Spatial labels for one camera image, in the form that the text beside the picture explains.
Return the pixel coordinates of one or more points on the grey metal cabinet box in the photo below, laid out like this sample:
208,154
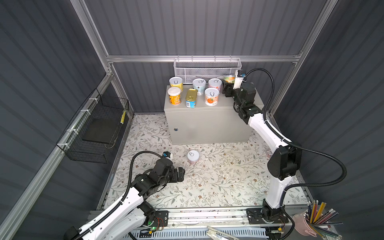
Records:
205,124

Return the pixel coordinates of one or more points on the black wire basket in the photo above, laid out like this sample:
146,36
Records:
96,134

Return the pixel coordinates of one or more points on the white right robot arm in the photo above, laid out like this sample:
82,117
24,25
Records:
285,160

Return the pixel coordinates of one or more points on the pink can pull-tab lid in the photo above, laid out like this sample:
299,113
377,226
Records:
215,83

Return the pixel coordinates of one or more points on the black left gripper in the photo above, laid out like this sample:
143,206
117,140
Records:
176,178

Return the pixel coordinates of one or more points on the pink cup with pencils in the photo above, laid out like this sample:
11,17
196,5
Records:
316,221

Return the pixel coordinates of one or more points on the gold rectangular tin can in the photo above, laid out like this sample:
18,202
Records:
191,98

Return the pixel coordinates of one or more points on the yellow orange can plastic lid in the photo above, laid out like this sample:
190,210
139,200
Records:
174,94

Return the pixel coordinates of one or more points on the white wire mesh basket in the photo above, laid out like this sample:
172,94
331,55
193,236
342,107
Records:
189,69

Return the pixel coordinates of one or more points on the orange can pull-tab lid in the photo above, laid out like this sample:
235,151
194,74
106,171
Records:
211,96

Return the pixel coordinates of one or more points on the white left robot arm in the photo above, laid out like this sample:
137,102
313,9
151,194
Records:
131,210

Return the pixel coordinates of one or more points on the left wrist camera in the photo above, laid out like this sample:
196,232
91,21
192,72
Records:
168,155

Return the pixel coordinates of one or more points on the orange green can plastic lid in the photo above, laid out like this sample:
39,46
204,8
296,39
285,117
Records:
229,78

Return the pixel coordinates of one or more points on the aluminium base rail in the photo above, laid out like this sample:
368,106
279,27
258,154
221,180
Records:
223,223

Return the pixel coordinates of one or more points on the pink can white lid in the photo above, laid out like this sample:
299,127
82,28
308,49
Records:
193,157

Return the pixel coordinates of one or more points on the yellow can pull-tab lid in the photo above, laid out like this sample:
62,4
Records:
176,82

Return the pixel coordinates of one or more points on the yellow tag on basket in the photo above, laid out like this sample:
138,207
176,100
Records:
123,117

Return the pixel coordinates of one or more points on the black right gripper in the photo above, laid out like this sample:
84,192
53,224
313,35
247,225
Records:
228,89

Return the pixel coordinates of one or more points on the blue can white lid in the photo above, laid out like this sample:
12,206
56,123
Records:
199,85

